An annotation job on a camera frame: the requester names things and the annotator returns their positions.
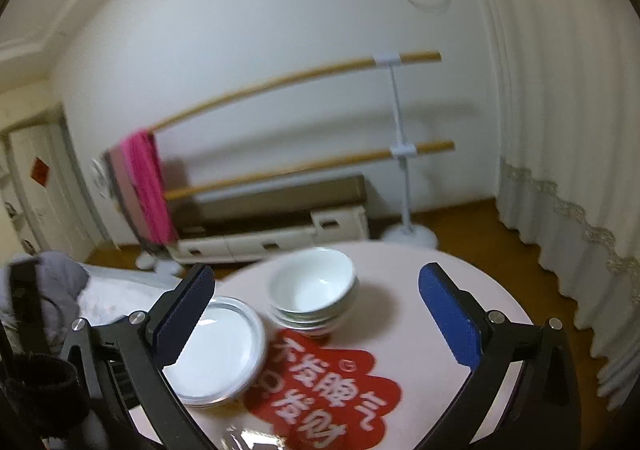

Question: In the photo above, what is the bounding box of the short wooden barre rail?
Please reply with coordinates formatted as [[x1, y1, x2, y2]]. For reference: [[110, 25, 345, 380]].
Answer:
[[164, 141, 456, 201]]

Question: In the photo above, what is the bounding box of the small white grey-rimmed plate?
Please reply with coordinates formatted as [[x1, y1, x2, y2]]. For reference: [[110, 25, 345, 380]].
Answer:
[[164, 297, 260, 398]]

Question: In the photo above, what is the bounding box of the red door decoration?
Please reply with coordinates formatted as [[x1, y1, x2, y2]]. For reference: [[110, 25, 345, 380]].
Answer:
[[30, 157, 51, 187]]

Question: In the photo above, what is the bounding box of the large white grey-rimmed plate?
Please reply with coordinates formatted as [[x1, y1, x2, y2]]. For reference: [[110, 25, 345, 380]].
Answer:
[[175, 297, 267, 410]]

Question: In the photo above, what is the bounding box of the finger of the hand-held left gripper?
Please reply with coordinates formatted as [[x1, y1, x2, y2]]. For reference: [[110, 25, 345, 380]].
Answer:
[[9, 260, 52, 357]]

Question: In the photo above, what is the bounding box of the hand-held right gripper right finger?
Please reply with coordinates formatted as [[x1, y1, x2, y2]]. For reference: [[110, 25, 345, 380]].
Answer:
[[418, 262, 584, 450]]

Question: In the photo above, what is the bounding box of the white bed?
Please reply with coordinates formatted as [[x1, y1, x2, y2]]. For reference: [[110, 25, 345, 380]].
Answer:
[[74, 262, 182, 327]]

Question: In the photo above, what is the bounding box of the white lace-trimmed curtain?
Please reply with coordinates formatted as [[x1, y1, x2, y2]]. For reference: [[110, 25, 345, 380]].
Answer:
[[469, 0, 640, 399]]

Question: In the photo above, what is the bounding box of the low white brown-topped cabinet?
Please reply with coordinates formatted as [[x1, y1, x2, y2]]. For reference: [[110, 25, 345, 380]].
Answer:
[[169, 173, 371, 267]]

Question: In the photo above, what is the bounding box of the pink towel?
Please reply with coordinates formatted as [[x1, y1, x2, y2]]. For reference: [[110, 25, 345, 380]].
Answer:
[[120, 129, 179, 244]]

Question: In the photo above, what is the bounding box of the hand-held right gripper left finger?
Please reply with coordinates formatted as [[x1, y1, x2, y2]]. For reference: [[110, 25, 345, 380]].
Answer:
[[60, 263, 217, 450]]

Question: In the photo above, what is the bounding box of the white barre stand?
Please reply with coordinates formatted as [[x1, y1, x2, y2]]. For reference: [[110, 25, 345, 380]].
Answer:
[[373, 52, 439, 249]]

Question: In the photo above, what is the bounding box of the grey garment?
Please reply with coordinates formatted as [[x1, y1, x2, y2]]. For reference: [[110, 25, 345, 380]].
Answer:
[[0, 251, 91, 347]]

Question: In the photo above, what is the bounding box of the white door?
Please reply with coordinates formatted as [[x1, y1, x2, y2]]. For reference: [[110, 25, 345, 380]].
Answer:
[[4, 122, 97, 259]]

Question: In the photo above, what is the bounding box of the long wooden barre rail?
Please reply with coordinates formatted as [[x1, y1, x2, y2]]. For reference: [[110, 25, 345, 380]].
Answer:
[[149, 50, 442, 134]]

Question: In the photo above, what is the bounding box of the grey-brown cloth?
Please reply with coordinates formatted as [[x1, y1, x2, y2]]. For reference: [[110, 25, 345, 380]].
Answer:
[[104, 145, 167, 252]]

